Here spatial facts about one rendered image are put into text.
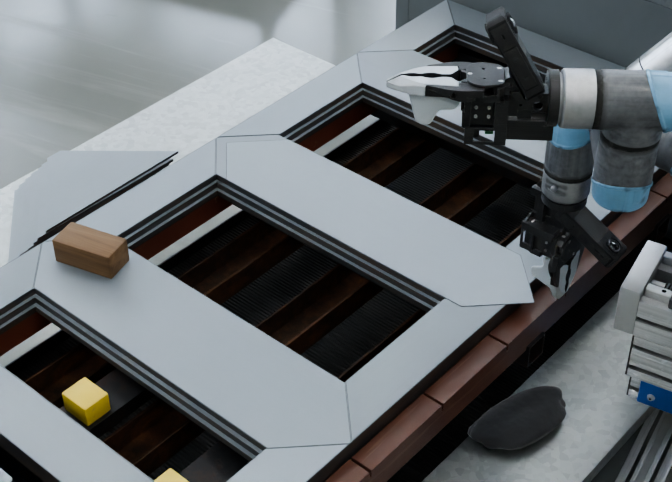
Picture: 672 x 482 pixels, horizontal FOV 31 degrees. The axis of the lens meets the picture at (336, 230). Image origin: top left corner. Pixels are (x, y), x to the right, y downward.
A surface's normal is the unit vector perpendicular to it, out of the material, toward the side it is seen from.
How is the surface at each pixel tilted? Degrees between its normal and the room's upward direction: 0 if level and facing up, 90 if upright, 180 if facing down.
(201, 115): 0
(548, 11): 90
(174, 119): 0
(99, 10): 0
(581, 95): 54
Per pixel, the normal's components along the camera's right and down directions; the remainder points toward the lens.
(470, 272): -0.01, -0.78
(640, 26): -0.66, 0.48
